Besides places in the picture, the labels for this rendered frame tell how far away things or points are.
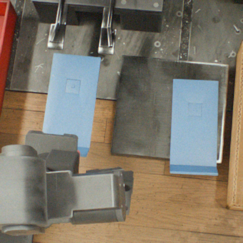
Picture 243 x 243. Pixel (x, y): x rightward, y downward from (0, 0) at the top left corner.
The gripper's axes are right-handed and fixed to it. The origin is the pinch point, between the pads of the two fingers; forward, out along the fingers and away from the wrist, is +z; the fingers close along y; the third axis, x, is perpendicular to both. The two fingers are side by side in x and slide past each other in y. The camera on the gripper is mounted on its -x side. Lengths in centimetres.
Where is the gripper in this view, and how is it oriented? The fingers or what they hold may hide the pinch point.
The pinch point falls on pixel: (60, 150)
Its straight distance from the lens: 87.7
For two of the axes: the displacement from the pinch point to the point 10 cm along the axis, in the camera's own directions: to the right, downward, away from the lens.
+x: -9.9, -1.0, 0.4
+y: 0.9, -9.5, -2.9
